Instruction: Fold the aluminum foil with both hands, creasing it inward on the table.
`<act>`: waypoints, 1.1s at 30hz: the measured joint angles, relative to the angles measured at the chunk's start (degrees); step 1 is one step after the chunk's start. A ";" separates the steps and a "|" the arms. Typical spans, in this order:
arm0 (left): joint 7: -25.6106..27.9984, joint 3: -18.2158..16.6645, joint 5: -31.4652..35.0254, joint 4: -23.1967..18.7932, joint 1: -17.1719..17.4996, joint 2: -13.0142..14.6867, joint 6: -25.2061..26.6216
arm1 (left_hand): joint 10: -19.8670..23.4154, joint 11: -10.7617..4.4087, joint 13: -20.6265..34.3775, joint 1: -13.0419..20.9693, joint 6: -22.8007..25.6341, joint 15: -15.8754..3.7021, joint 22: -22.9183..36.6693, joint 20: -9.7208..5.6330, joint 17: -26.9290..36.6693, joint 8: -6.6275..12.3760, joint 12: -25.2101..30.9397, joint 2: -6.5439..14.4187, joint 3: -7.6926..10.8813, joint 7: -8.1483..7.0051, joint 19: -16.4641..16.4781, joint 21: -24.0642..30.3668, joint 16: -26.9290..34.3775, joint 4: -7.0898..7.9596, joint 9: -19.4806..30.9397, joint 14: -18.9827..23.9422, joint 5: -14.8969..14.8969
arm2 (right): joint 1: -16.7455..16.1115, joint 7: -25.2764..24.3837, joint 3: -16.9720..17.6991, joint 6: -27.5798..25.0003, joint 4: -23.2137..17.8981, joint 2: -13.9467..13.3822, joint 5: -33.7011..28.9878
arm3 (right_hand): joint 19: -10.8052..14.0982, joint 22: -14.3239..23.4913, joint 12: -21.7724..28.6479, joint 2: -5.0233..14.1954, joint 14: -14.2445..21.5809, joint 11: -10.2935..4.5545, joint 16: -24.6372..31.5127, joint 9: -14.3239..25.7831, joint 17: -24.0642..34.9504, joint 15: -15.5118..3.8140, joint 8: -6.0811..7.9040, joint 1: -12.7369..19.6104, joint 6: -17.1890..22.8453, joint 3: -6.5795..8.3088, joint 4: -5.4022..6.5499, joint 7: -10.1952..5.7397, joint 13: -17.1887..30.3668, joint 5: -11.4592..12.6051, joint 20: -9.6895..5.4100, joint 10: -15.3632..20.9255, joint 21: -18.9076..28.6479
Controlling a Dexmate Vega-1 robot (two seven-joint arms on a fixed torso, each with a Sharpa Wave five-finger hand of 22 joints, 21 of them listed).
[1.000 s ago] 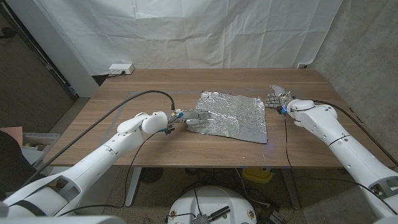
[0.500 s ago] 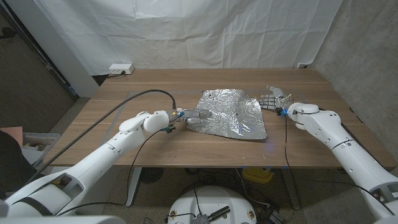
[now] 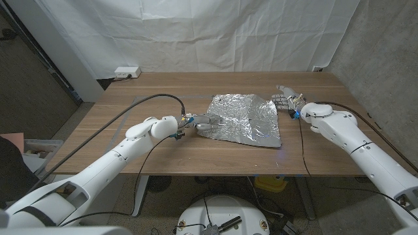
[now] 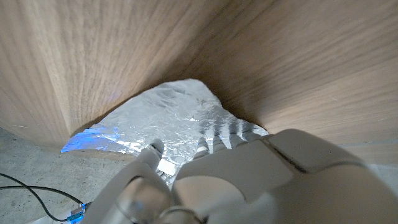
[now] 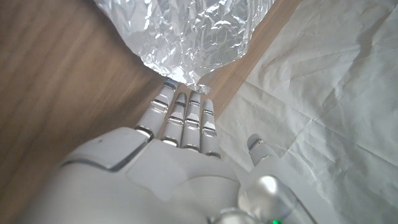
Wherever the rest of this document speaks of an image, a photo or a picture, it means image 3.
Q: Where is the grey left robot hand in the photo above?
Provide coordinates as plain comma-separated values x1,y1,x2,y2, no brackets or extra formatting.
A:
178,113,225,131

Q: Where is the black tool on base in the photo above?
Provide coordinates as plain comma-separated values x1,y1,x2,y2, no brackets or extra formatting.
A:
202,215,243,235

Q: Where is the white power strip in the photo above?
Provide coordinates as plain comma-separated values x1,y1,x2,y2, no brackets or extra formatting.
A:
114,66,142,79

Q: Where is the grey table leg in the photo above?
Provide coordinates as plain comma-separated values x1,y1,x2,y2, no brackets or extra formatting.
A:
295,176,317,220

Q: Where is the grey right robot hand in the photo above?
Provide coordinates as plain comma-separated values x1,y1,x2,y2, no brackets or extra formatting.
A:
271,85,308,112

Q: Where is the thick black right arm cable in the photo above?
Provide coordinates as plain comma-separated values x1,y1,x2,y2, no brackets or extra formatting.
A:
315,101,418,172

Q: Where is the crinkled aluminum foil sheet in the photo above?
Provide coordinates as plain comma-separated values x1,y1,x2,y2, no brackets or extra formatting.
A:
197,93,283,148

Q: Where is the clear plastic storage bin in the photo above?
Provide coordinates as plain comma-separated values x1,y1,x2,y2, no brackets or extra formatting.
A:
19,138,64,177

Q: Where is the yellow object under table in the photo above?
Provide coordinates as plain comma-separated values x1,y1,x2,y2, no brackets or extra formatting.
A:
254,175,288,193

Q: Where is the black round floor fan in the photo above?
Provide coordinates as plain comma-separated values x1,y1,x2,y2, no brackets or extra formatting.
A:
146,175,172,193

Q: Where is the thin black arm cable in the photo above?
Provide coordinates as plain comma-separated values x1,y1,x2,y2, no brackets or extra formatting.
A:
60,135,170,228
297,117,418,223

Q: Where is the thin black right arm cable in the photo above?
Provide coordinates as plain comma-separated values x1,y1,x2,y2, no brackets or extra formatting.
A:
297,117,418,223

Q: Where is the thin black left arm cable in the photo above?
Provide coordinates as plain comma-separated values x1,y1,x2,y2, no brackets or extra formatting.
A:
60,135,170,228

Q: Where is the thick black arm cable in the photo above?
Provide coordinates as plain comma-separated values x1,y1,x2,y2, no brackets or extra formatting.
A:
27,93,186,193
315,101,418,172

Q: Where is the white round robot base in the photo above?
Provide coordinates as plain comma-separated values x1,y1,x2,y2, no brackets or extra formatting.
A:
175,195,270,235

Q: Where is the person in dark clothing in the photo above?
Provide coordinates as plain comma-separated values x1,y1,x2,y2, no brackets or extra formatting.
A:
0,136,40,206

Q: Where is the white creased backdrop sheet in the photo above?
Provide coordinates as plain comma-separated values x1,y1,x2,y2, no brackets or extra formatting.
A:
34,0,360,80

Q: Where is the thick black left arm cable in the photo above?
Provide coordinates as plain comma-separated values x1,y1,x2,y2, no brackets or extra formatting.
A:
27,93,186,193

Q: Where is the white table leg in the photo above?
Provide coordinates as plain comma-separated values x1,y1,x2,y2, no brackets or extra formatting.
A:
131,175,150,217

